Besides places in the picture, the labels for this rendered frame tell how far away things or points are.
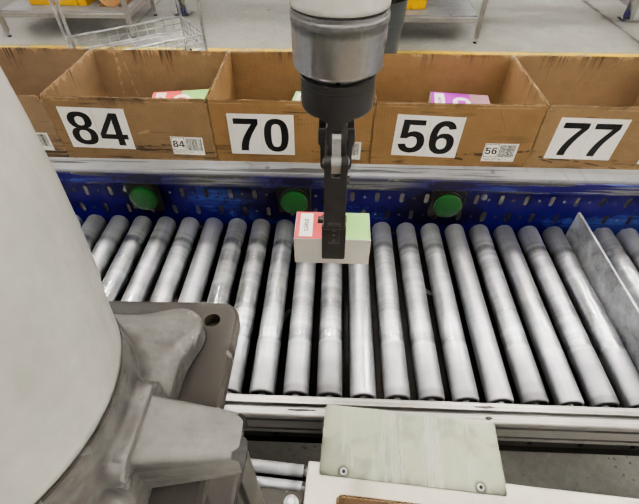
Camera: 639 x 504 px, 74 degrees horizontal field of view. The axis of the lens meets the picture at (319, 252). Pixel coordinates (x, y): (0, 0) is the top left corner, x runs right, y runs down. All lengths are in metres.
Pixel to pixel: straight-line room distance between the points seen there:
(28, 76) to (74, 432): 1.45
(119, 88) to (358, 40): 1.14
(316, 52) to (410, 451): 0.64
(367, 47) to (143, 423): 0.33
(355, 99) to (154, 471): 0.34
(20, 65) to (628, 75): 1.73
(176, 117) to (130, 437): 0.95
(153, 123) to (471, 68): 0.86
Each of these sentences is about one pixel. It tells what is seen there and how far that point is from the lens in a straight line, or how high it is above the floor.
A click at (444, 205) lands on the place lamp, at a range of 1.12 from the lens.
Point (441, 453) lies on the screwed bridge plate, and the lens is 0.82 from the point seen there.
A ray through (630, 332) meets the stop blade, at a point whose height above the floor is 0.76.
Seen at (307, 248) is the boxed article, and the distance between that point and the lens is 0.56.
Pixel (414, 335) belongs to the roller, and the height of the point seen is 0.74.
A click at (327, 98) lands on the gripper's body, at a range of 0.43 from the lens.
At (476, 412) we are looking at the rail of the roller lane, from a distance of 0.89.
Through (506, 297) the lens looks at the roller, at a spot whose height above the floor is 0.75.
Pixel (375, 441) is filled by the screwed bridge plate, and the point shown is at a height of 0.75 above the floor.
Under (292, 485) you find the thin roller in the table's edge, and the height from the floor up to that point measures 0.75.
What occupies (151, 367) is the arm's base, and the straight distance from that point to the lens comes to 0.26.
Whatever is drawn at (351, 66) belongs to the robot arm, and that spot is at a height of 1.35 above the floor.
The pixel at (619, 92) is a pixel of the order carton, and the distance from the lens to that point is 1.56.
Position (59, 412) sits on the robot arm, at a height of 1.35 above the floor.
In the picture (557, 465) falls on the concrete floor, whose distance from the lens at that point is 1.76.
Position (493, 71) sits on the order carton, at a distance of 1.38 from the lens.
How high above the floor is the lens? 1.50
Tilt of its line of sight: 46 degrees down
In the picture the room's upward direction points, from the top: straight up
